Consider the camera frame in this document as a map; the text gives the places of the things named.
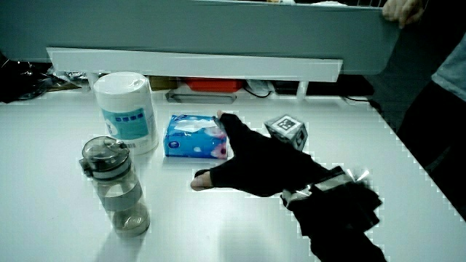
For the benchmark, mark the red box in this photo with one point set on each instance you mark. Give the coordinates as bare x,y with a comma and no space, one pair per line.
214,84

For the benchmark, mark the shiny wrapped clutter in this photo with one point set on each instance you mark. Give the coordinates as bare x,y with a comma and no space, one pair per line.
69,78

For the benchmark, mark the blue tissue pack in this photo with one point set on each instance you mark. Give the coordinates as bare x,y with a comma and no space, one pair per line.
189,143

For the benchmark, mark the clear grey-lidded water bottle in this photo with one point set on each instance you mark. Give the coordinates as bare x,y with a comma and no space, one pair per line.
116,189

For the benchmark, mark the grey metal tray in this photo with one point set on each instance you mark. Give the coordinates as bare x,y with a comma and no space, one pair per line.
200,98

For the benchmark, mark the white desk shelf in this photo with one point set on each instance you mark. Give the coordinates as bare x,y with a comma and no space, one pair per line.
196,65

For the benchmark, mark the black bag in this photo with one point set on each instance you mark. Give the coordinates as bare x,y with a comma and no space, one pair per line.
20,82

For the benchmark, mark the brown cardboard box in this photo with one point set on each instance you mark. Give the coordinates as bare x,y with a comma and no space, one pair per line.
162,83

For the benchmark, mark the grey desk partition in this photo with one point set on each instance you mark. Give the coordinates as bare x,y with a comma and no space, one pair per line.
218,29

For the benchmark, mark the white wet wipes canister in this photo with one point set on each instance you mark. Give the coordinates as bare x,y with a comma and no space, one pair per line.
127,109

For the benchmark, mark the white plastic bag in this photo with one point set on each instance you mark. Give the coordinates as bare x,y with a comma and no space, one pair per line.
260,86

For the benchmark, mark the person's right hand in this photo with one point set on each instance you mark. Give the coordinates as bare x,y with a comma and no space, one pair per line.
262,163

